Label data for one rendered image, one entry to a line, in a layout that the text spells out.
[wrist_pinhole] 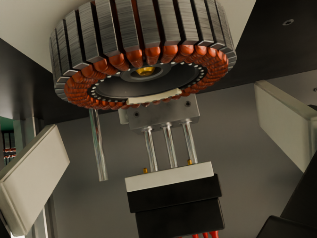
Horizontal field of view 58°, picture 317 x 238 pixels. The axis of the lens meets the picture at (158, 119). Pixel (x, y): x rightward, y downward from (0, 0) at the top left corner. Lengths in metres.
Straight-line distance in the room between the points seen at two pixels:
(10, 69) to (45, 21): 0.10
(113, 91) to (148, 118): 0.10
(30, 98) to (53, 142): 0.15
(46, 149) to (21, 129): 0.25
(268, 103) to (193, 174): 0.07
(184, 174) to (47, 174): 0.09
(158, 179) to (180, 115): 0.12
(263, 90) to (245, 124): 0.27
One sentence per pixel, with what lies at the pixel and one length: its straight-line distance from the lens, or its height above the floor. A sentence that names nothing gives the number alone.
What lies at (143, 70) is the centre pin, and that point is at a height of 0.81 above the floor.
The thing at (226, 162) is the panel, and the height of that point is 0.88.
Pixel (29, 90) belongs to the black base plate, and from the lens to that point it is 0.31.
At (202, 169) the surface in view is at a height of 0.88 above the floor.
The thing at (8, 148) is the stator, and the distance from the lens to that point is 0.58.
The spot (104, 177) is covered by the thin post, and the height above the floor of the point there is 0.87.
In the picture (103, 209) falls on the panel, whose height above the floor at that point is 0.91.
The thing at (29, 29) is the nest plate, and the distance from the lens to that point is 0.18.
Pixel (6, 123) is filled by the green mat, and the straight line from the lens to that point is 0.53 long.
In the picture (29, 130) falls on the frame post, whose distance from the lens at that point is 0.42.
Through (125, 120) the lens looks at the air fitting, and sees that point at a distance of 0.32.
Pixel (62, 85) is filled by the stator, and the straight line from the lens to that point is 0.17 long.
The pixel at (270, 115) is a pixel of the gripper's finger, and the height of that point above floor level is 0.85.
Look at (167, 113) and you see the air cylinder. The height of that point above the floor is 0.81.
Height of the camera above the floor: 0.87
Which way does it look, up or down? 10 degrees down
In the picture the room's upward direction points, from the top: 169 degrees clockwise
